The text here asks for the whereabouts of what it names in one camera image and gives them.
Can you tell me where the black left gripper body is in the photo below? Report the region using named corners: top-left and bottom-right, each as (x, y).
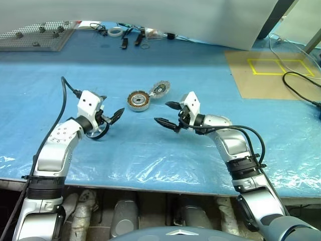
top-left (94, 109), bottom-right (111, 127)

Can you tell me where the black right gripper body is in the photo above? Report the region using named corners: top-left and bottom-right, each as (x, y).
top-left (177, 105), bottom-right (191, 133)

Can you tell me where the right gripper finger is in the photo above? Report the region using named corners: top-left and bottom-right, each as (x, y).
top-left (165, 101), bottom-right (183, 110)
top-left (153, 117), bottom-right (182, 134)

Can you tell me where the silver and black rotor ring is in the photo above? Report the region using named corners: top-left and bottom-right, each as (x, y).
top-left (85, 123), bottom-right (110, 142)

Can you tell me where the silver motor end cover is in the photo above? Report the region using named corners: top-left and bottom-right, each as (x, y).
top-left (149, 80), bottom-right (171, 99)

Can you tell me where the motor stator with copper windings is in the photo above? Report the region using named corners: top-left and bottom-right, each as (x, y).
top-left (126, 90), bottom-right (152, 113)

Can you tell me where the blue table mat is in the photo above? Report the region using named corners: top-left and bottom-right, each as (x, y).
top-left (0, 20), bottom-right (321, 204)

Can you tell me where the clear plastic film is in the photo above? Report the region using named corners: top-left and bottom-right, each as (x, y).
top-left (0, 61), bottom-right (321, 196)

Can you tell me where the slim black tool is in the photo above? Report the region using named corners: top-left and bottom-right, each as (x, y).
top-left (120, 29), bottom-right (133, 50)
top-left (134, 29), bottom-right (146, 47)

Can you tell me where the white tape roll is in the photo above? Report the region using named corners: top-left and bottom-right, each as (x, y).
top-left (107, 27), bottom-right (124, 38)

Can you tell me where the clear plastic bag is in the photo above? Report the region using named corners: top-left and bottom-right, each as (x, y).
top-left (144, 28), bottom-right (164, 40)

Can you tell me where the white and red packet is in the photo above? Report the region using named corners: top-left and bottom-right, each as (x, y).
top-left (74, 20), bottom-right (95, 30)

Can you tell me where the brown cardboard sheet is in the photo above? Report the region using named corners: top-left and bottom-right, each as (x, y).
top-left (224, 50), bottom-right (321, 101)

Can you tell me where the thin green strip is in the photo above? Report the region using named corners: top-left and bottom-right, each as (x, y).
top-left (117, 23), bottom-right (144, 29)

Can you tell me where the white backdrop board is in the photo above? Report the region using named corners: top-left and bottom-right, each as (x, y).
top-left (0, 0), bottom-right (280, 51)

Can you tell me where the grey perforated peg board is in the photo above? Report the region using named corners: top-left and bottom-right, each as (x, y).
top-left (0, 21), bottom-right (76, 52)

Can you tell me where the white wrapped pipe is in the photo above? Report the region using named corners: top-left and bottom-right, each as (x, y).
top-left (69, 189), bottom-right (97, 241)
top-left (217, 197), bottom-right (239, 236)

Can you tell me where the grey rounded cylinder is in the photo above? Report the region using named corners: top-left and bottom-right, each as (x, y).
top-left (110, 198), bottom-right (140, 239)
top-left (180, 205), bottom-right (214, 229)

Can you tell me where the grey robot torso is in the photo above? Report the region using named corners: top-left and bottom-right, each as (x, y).
top-left (107, 225), bottom-right (226, 241)

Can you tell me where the grey metal leg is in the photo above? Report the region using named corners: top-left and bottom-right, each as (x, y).
top-left (304, 25), bottom-right (321, 55)

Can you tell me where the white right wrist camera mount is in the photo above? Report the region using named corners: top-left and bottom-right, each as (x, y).
top-left (180, 91), bottom-right (201, 126)

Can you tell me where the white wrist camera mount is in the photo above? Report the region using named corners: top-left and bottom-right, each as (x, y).
top-left (180, 91), bottom-right (201, 126)
top-left (77, 90), bottom-right (104, 129)

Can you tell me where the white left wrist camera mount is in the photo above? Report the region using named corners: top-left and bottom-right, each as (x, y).
top-left (77, 90), bottom-right (104, 129)

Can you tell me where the tangled thin black cable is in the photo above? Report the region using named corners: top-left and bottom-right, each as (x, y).
top-left (89, 23), bottom-right (108, 36)

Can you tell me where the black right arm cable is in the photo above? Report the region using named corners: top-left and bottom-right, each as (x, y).
top-left (185, 124), bottom-right (267, 171)

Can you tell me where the thin white cable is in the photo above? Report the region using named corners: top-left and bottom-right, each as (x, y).
top-left (268, 32), bottom-right (321, 81)

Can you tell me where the dark grey post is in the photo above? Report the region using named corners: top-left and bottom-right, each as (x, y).
top-left (257, 0), bottom-right (296, 40)

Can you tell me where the thick black power cable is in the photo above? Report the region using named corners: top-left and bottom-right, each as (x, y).
top-left (282, 71), bottom-right (321, 107)

